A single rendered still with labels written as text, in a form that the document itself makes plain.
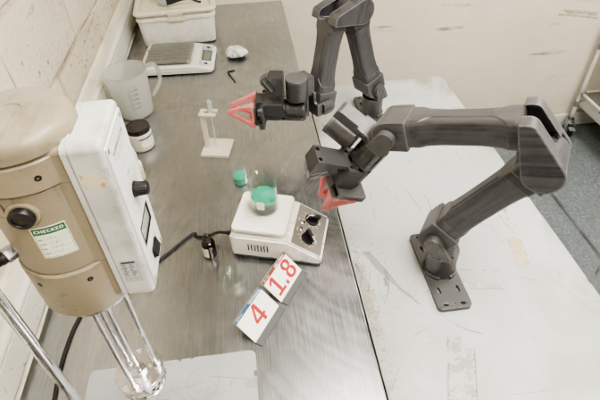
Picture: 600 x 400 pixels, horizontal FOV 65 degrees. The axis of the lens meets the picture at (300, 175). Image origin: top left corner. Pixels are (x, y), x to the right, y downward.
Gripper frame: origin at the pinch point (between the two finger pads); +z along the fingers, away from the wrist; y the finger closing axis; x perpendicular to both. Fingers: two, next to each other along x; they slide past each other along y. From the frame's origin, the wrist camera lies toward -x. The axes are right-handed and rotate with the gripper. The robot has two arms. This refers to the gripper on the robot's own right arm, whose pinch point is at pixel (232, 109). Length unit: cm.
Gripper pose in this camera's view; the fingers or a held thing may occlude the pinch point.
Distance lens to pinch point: 128.2
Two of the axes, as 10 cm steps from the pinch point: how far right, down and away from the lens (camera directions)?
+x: 0.4, 7.5, 6.6
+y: -0.7, 6.6, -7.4
